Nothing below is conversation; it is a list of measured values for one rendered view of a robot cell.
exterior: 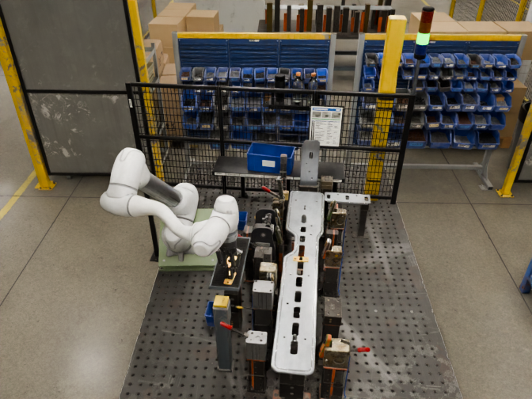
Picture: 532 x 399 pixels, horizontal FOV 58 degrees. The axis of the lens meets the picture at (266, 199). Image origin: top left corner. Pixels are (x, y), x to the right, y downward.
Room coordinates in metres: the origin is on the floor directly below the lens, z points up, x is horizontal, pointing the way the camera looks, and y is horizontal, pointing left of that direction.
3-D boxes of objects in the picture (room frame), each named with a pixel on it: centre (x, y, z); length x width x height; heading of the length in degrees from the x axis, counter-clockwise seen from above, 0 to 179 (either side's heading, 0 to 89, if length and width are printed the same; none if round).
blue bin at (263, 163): (2.87, -0.03, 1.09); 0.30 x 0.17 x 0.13; 78
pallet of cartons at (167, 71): (5.61, 1.23, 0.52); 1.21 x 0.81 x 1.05; 2
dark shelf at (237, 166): (2.86, -0.09, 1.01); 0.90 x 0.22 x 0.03; 84
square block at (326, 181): (2.67, -0.40, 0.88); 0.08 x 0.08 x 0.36; 84
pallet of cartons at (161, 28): (7.01, 1.09, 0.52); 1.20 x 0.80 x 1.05; 175
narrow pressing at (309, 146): (2.67, -0.28, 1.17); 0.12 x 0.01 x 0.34; 84
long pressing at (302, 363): (1.93, -0.19, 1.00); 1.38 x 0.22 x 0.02; 174
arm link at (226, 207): (1.63, 0.17, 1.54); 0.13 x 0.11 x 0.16; 159
